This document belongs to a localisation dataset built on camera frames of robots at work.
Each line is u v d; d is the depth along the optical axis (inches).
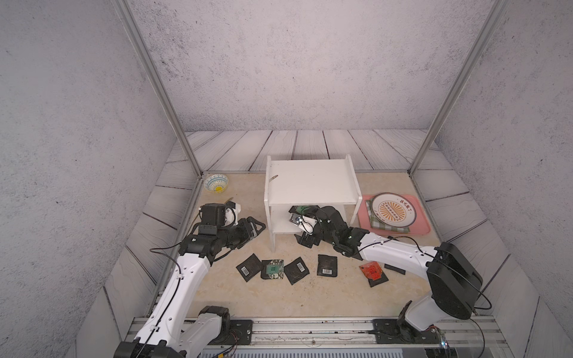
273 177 29.2
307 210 33.2
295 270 34.3
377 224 38.6
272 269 34.1
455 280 17.1
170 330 15.6
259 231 27.5
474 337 28.5
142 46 30.6
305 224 27.8
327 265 34.3
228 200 43.6
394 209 41.1
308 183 28.5
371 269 34.1
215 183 45.2
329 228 24.9
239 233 26.4
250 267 34.8
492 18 28.5
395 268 20.9
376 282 32.8
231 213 25.1
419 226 39.0
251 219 27.5
